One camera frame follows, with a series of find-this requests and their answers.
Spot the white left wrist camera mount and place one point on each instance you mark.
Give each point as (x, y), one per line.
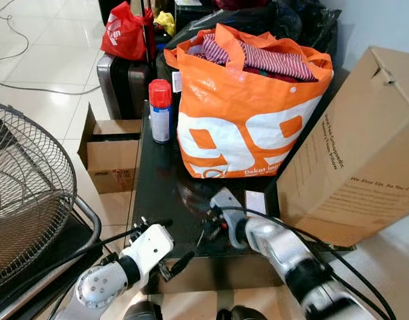
(151, 243)

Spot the black robot right leg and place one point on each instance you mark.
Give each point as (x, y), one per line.
(232, 313)

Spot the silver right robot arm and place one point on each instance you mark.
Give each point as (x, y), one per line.
(291, 260)

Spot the red plastic bag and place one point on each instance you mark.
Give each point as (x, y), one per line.
(124, 33)

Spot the yellow cloth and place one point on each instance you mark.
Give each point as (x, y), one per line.
(166, 21)

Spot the small open cardboard box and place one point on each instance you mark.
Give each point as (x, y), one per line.
(111, 160)

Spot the metal grille fan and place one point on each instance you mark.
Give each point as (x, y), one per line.
(28, 193)

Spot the black robot leg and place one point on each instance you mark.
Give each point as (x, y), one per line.
(142, 311)
(232, 313)

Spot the black garbage bag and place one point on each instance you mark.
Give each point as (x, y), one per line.
(304, 16)

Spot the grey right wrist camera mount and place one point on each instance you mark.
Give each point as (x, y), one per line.
(226, 203)

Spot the red white striped clothes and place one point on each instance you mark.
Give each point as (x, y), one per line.
(271, 61)

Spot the black robot left leg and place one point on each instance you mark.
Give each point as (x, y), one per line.
(142, 311)

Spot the large printed cardboard box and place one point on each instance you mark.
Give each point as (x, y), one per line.
(358, 166)

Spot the red capped spray can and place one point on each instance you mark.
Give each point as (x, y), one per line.
(160, 113)

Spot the black glossy table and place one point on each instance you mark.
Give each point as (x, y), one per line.
(164, 193)

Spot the grey metal tube frame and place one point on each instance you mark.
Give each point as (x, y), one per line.
(91, 220)

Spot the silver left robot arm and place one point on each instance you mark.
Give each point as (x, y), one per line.
(101, 286)

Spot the white card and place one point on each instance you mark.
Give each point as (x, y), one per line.
(256, 203)

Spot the grey suitcase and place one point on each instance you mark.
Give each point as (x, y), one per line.
(121, 83)

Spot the orange white shopping bag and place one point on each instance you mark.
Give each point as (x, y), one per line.
(244, 126)

